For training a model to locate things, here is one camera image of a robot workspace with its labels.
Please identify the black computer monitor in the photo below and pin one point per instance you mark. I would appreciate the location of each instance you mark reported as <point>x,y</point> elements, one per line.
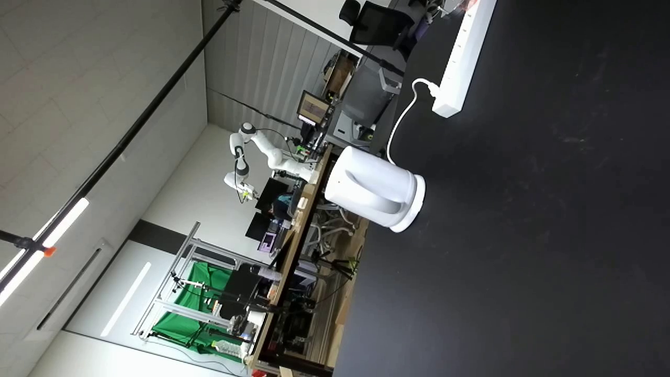
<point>275,205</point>

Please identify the white power strip adapter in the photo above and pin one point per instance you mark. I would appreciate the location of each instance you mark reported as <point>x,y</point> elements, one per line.
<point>463,55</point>

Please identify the white electric kettle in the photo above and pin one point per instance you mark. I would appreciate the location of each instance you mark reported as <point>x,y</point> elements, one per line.
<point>368,186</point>

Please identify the green cloth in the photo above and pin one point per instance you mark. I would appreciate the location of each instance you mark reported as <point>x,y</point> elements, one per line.
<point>195,306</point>

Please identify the metal frame rack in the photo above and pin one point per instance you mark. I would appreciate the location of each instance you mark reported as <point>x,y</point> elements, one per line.
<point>178,278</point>

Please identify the small framed monitor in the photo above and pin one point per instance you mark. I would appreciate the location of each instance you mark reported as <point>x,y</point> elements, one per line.
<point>313,107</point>

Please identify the black diagonal pole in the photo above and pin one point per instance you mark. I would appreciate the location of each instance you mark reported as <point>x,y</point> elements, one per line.
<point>133,137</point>

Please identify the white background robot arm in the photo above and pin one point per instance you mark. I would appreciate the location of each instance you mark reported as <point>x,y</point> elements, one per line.
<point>260,149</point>

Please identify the grey box cabinet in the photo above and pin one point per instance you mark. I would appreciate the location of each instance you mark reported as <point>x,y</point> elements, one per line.
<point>366,95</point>

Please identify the long ceiling light strip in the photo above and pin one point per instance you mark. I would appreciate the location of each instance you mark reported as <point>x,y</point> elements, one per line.
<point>48,243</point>

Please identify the wooden workbench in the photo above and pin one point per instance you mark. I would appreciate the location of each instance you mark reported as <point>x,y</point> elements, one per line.
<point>295,259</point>

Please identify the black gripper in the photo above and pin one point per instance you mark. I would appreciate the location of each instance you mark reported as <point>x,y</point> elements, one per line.
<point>378,26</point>

